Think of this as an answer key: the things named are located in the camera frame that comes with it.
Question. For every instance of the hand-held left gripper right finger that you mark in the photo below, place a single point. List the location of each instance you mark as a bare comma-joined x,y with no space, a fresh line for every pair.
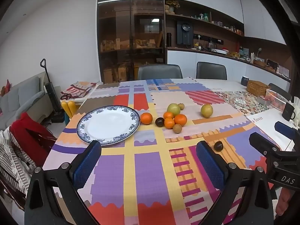
211,165

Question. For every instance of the black thermos bottle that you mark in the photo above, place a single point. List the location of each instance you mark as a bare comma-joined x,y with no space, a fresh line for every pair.
168,39

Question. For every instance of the floral patterned tablecloth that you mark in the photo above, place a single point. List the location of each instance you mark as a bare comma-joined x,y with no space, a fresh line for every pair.
241,98

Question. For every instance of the small brown fruit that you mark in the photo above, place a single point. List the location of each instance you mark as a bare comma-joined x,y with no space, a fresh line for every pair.
181,106

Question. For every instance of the small orange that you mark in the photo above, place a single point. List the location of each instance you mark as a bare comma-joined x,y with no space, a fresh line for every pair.
168,115
169,123

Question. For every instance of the white printed table mat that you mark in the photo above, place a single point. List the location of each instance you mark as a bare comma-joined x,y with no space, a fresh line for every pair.
269,127

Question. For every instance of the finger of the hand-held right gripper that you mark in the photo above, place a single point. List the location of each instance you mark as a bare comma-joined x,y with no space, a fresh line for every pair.
284,130
261,142

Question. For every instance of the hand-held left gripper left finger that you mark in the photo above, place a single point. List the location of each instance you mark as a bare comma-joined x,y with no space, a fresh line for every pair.
85,165

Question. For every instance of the folded red patterned cloth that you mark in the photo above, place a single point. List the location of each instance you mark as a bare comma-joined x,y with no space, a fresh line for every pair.
78,90

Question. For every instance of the grey chair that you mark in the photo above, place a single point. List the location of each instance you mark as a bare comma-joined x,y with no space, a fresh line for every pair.
280,91
211,70
159,72

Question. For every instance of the pink plastic basket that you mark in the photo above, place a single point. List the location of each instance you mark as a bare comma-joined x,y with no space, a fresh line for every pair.
279,100

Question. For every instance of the dark purple plum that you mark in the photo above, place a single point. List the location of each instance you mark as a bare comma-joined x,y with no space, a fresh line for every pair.
159,122
218,146

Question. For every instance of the wicker basket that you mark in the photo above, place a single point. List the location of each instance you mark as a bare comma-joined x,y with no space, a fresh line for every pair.
257,88

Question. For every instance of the large orange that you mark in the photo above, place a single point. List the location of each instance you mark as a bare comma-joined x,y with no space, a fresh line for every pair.
180,119
146,118

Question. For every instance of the small grey box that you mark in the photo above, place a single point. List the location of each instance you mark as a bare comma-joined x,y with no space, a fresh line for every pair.
263,100

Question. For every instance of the dark blue jar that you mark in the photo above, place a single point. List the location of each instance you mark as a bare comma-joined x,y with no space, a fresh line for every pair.
245,80

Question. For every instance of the yellow-green pear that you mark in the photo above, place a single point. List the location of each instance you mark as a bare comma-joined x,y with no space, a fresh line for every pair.
173,109
206,110

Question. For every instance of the colourful patchwork tablecloth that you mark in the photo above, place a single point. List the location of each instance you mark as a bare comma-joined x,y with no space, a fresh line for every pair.
150,168

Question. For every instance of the grey sofa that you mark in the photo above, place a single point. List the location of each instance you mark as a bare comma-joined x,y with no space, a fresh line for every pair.
21,103

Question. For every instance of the black water dispenser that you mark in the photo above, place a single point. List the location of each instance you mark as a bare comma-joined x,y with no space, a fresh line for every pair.
185,32

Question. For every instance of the blue patterned white plate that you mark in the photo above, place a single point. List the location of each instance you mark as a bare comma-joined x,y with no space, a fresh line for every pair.
109,124

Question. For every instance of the brown kiwi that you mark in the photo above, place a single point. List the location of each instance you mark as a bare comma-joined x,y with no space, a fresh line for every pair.
177,129

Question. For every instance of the yellow plastic stool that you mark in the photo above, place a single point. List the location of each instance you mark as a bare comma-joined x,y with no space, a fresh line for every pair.
68,107

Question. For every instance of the striped cloth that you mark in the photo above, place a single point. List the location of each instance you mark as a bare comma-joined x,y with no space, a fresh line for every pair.
13,164

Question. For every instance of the black upright vacuum cleaner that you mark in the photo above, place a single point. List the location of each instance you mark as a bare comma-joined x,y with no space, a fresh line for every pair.
51,93

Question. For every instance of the black mug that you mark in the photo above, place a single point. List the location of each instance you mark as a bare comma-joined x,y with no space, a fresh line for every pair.
288,112

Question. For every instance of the dark glass cabinet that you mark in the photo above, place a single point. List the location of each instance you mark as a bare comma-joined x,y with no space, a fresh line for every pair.
130,32

